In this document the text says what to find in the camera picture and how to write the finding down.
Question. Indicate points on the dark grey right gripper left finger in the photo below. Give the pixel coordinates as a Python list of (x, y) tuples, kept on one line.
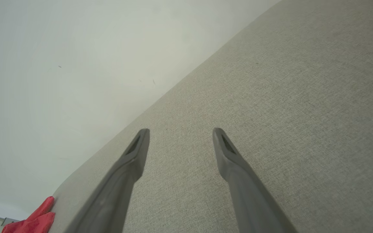
[(115, 194)]

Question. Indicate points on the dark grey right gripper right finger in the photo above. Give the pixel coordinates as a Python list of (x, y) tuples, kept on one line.
[(248, 200)]

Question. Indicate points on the red shorts with white stripe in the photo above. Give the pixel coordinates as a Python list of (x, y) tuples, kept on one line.
[(36, 221)]

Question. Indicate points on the grey fabric sofa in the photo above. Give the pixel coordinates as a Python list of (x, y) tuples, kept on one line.
[(287, 97)]

